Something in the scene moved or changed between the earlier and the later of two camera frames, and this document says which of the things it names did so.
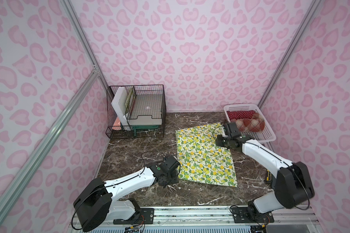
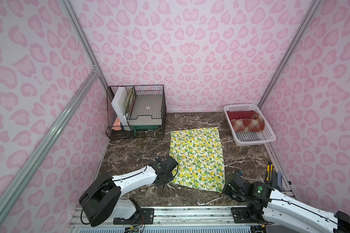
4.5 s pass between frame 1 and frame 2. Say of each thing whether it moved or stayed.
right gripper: moved
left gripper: stayed
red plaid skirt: stayed
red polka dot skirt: stayed
